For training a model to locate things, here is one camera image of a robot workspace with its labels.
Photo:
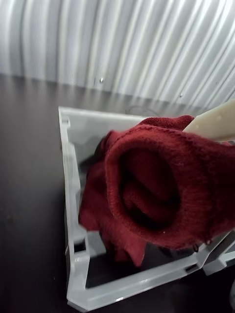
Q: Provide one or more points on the dark red sock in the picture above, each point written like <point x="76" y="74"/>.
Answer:
<point x="200" y="171"/>
<point x="98" y="207"/>

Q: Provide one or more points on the grey plastic storage bin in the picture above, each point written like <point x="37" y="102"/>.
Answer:
<point x="76" y="281"/>
<point x="218" y="264"/>

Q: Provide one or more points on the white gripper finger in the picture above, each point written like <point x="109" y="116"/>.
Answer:
<point x="218" y="122"/>

